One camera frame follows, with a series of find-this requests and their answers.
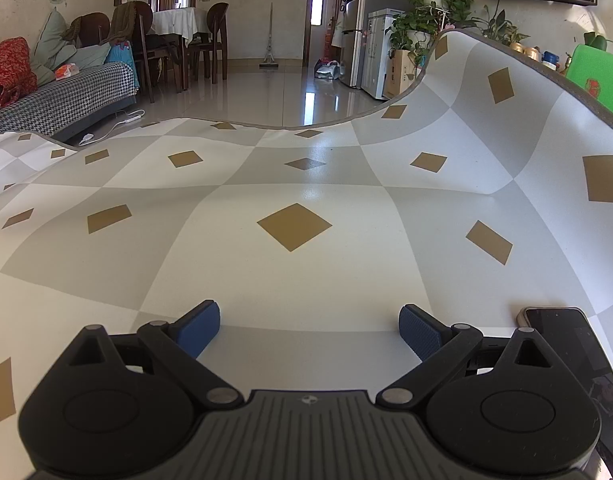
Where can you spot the red patterned cloth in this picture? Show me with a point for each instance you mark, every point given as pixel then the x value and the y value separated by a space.
pixel 9 67

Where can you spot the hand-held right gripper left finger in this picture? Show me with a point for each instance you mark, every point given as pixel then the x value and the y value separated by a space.
pixel 202 327

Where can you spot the dining table white tablecloth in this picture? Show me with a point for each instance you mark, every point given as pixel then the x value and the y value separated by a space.
pixel 179 20

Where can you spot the trailing green potted plant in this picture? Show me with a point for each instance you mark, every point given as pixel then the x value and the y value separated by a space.
pixel 411 25

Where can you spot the blue capped bottle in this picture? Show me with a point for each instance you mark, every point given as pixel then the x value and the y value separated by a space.
pixel 550 60

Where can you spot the orange snack packet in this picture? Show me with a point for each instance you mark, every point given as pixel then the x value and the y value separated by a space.
pixel 66 71

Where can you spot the mop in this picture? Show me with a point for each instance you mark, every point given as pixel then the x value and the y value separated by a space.
pixel 270 62

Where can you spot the cardboard box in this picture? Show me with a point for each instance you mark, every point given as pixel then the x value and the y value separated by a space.
pixel 399 72

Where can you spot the leafy potted plant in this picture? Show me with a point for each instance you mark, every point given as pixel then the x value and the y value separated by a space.
pixel 498 27

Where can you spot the dark wooden chair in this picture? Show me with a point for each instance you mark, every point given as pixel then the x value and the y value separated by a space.
pixel 146 25
pixel 211 22

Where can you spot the brown garment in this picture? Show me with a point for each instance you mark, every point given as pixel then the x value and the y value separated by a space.
pixel 124 22

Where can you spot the pale green cushion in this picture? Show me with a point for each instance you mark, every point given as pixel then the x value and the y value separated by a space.
pixel 51 40

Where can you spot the black smartphone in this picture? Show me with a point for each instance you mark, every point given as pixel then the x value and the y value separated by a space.
pixel 561 321

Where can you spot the blue bag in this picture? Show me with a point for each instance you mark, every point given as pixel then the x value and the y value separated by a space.
pixel 119 59

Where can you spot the green box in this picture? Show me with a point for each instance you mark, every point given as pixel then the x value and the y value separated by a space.
pixel 593 67

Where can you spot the white plastic bag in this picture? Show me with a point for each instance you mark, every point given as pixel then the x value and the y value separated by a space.
pixel 327 70

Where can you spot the silver refrigerator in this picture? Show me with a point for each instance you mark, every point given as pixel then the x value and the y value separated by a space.
pixel 359 20

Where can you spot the houndstooth sofa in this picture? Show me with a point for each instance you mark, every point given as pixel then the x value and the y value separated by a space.
pixel 61 96

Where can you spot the checkered table mat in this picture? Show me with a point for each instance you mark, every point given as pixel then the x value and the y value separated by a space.
pixel 306 270

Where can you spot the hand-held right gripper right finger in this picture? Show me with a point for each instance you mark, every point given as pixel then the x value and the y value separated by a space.
pixel 417 332

